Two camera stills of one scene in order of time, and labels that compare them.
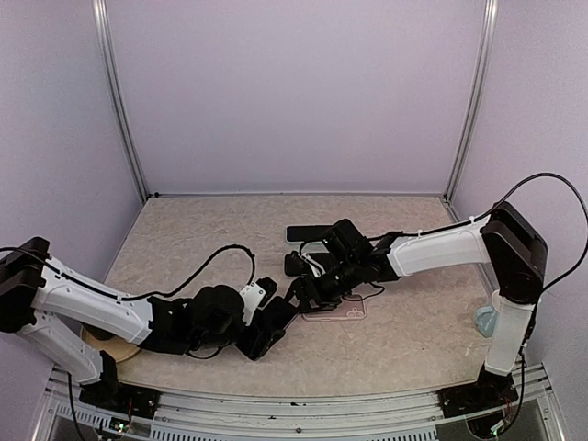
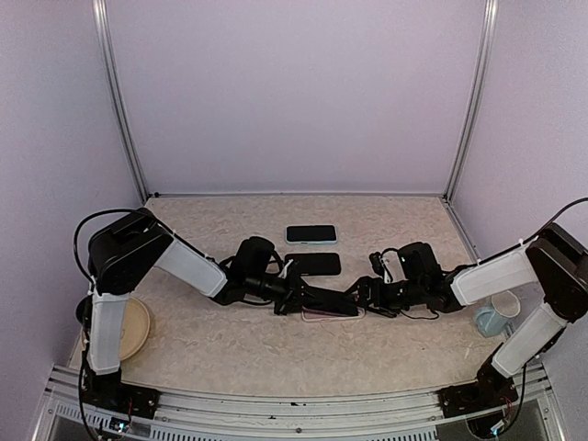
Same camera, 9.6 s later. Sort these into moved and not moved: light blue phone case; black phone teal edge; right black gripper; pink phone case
Moved: right black gripper
Not moved: black phone teal edge; light blue phone case; pink phone case
